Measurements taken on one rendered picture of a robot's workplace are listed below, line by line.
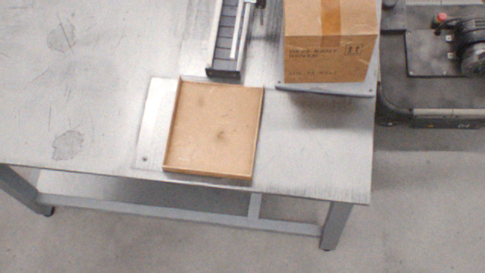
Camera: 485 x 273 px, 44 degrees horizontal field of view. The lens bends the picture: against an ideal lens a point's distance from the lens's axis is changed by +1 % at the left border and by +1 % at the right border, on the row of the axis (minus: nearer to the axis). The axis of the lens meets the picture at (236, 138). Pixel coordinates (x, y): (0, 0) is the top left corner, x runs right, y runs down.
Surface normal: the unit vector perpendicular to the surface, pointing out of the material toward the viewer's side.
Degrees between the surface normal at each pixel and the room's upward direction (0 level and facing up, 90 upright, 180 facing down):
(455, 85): 0
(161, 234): 0
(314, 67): 90
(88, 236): 0
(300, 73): 90
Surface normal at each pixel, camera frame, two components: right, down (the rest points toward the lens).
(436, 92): -0.06, -0.38
